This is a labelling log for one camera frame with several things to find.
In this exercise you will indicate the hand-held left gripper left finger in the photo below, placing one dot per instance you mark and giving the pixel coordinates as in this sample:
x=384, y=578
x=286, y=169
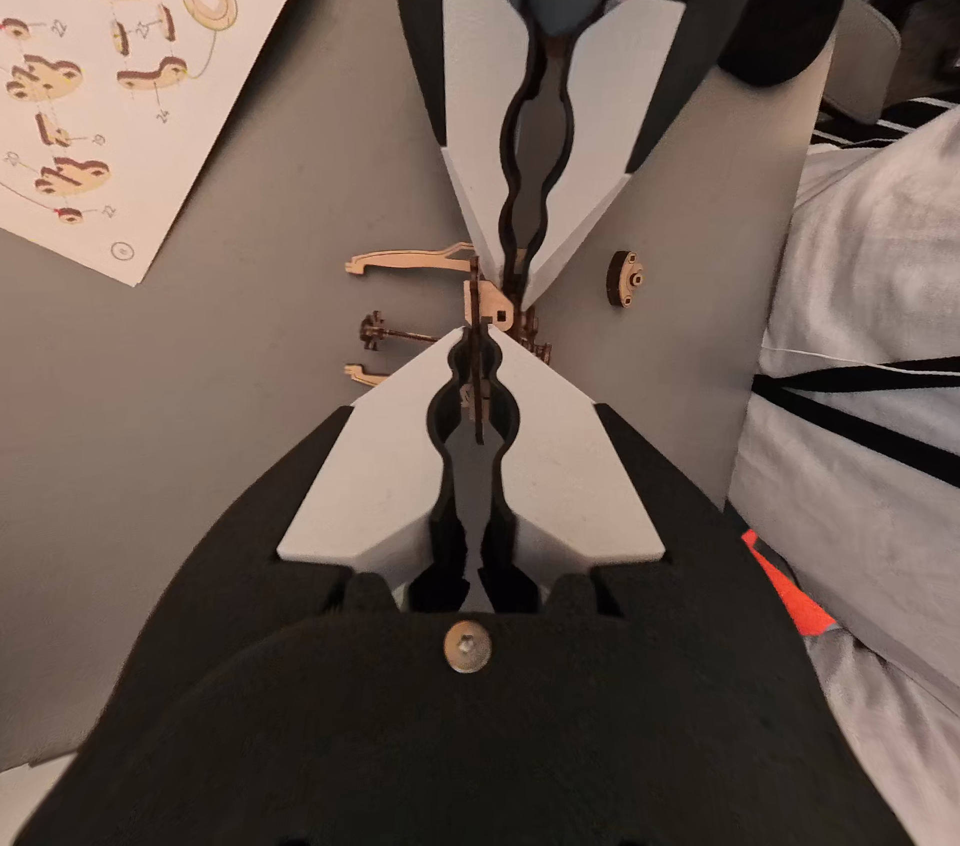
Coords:
x=360, y=486

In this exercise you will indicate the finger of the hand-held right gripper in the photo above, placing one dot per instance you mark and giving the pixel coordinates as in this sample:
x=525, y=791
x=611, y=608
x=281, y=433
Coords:
x=472, y=74
x=615, y=89

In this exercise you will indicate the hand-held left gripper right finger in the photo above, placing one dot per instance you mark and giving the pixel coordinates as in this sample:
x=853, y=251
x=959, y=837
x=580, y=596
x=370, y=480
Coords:
x=585, y=486

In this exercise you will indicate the dark wooden model part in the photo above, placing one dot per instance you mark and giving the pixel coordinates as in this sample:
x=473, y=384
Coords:
x=478, y=411

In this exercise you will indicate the wooden crossbow model assembly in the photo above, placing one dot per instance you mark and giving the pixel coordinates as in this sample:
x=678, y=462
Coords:
x=495, y=306

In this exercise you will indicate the round wooden disc part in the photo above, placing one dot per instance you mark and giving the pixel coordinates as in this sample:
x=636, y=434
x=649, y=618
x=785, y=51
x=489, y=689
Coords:
x=622, y=276

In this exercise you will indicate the illustrated instruction booklet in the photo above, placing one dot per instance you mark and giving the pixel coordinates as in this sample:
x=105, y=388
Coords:
x=150, y=111

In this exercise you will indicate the white cardboard box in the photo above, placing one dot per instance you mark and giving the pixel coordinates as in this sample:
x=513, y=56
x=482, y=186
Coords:
x=30, y=808

